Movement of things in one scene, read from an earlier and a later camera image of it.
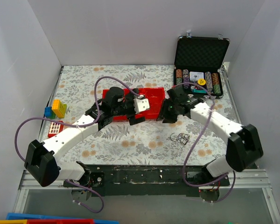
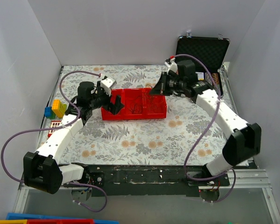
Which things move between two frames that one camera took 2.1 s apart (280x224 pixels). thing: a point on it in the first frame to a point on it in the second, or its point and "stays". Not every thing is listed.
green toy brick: [63, 109] stays
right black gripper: [167, 108] to [164, 82]
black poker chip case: [198, 65] stays
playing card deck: [195, 76] stays
